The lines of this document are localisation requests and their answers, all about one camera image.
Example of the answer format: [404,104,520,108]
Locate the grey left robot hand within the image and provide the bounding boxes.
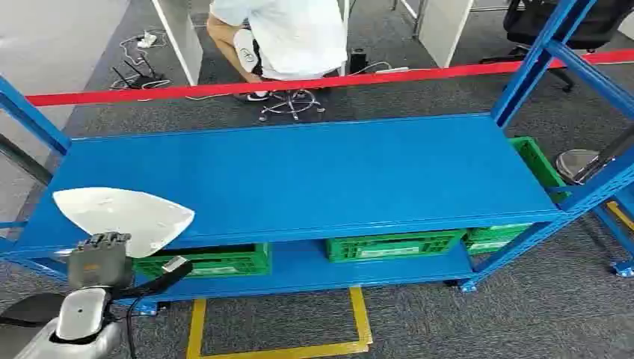
[68,231,194,300]

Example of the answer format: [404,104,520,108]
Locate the black router with antennas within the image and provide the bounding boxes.
[111,56,167,90]

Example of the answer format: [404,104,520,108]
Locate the black box on floor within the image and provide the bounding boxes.
[348,47,368,76]

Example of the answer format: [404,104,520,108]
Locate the white floor cable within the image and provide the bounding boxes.
[185,92,235,102]

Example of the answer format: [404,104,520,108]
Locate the blue metal shelf rack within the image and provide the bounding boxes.
[0,0,634,318]

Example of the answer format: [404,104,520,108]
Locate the chrome stool base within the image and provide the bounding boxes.
[257,89,326,123]

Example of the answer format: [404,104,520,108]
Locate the person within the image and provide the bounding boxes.
[205,0,350,103]

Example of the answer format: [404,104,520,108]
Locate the yellow floor tape strip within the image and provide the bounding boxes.
[606,200,634,233]

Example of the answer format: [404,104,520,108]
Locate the white partition panel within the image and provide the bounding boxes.
[418,0,475,70]
[150,0,205,87]

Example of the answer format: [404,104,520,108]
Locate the round steel bin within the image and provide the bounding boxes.
[554,148,603,185]

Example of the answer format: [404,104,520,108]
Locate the dark grey diagonal bar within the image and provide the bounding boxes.
[0,132,54,187]
[574,126,634,184]

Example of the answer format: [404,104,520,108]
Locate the green plastic crate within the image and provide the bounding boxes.
[133,242,272,280]
[325,229,467,263]
[463,136,570,256]

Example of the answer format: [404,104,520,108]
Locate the red barrier tape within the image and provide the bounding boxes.
[25,48,634,108]

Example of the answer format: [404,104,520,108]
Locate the yellow floor tape marking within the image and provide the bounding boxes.
[185,286,374,359]

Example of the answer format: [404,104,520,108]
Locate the black office chair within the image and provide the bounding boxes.
[479,0,634,93]

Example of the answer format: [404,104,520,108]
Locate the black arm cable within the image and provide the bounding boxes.
[112,289,138,359]

